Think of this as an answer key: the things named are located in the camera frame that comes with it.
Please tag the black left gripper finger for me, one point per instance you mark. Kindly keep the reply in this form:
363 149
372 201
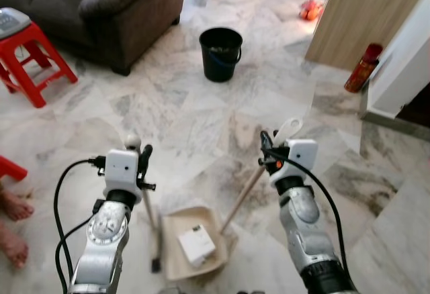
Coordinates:
145 153

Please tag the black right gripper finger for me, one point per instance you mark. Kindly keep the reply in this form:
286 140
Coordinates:
267 139

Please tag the wooden broom with purple bristles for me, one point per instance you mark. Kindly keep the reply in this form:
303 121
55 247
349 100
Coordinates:
151 220

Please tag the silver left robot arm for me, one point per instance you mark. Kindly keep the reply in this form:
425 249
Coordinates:
107 240

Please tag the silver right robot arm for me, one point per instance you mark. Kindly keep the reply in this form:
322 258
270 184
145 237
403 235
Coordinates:
302 220

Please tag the black plastic bucket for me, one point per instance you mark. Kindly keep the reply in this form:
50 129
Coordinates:
220 56

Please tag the red patterned bottle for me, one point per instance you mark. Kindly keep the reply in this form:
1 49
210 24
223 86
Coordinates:
363 69

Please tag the person's bare foot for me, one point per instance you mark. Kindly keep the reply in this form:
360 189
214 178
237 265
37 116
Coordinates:
12 243
13 203

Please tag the orange red plastic bag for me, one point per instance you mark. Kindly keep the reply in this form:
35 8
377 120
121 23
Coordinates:
310 9

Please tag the dark brown fabric sofa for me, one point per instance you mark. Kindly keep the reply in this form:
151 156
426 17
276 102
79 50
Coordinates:
101 5

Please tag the white cabinet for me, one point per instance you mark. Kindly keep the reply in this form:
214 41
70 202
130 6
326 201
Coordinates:
403 66

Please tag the light wooden door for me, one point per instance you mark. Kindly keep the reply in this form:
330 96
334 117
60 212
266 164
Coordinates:
363 12

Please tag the grey bathroom scale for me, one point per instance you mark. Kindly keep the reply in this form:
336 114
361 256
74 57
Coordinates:
12 22

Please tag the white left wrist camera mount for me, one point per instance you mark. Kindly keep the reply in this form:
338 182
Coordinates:
123 170

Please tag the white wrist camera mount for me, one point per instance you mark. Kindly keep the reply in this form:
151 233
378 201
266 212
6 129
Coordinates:
301 160
123 170

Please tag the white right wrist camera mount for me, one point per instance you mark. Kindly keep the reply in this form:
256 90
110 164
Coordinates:
301 160

